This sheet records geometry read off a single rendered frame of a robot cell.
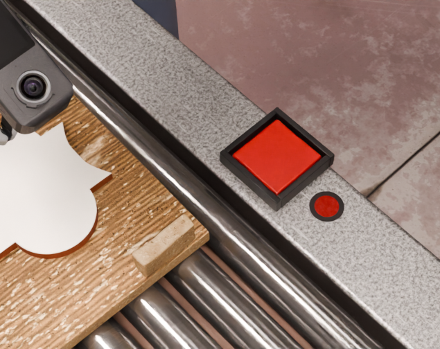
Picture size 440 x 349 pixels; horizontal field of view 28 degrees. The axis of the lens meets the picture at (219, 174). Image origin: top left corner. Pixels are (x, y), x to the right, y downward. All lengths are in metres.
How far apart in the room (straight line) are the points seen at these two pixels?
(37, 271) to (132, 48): 0.27
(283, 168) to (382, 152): 1.15
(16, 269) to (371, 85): 1.39
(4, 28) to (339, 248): 0.36
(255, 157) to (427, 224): 1.09
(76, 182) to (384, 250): 0.28
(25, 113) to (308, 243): 0.32
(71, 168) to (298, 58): 1.33
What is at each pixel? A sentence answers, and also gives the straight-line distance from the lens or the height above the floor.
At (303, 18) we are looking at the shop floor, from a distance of 2.15.
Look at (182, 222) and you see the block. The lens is 0.74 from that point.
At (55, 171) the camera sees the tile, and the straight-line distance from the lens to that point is 0.80.
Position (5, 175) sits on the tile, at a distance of 0.80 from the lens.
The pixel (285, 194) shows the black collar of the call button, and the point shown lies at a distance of 0.78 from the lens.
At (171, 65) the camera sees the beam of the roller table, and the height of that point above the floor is 0.91.
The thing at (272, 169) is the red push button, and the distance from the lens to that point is 0.80.
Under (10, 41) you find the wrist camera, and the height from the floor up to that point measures 1.18.
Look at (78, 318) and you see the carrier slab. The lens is 0.74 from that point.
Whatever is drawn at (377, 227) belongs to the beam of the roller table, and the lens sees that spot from 0.80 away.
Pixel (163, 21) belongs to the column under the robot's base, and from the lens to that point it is 1.50.
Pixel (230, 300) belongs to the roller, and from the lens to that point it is 0.75.
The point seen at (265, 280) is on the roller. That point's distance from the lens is 0.76.
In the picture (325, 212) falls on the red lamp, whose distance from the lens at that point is 0.80.
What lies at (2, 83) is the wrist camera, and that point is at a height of 1.17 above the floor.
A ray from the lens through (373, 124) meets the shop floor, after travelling 1.98.
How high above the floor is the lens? 1.61
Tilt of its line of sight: 59 degrees down
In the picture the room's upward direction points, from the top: 3 degrees counter-clockwise
